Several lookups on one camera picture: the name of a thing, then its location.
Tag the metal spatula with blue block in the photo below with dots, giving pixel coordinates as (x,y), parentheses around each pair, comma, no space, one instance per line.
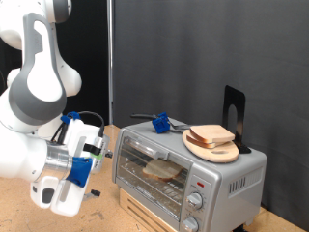
(161,124)

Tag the silver toaster oven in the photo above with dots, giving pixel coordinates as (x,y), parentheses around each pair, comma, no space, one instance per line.
(219,180)

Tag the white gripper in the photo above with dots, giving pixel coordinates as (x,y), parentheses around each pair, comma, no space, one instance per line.
(69,201)

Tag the oval wooden cutting board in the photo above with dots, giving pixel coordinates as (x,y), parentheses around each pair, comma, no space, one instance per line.
(219,154)

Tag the black metal bookend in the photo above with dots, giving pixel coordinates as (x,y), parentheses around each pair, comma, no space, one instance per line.
(239,103)

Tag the grey metal pole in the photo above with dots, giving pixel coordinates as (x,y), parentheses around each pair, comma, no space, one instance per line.
(110,48)

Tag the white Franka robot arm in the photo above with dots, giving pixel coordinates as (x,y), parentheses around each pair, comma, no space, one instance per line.
(38,80)

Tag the white bread slice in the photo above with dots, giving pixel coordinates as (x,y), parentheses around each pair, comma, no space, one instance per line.
(199,144)
(162,169)
(212,132)

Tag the silver oven knob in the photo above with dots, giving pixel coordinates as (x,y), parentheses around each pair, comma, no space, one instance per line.
(190,225)
(194,200)

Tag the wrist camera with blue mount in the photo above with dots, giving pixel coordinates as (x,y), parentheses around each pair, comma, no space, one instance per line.
(80,170)

